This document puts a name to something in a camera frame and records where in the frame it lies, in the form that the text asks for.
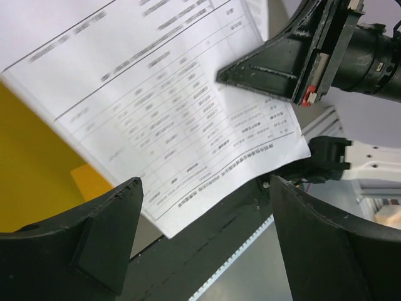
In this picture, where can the slotted grey cable duct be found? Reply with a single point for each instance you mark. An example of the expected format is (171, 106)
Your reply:
(215, 276)

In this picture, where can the printed paper sheet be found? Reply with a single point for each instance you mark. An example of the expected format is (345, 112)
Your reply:
(257, 12)
(131, 86)

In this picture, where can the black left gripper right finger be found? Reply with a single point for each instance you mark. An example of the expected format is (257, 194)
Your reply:
(330, 254)

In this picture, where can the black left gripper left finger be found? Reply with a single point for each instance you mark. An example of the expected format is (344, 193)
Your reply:
(80, 254)

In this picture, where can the yellow plastic folder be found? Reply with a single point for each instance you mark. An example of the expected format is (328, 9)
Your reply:
(41, 176)

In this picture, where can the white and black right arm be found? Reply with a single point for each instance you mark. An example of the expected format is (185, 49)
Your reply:
(327, 161)

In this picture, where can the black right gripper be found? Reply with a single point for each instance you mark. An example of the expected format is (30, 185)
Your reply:
(323, 45)

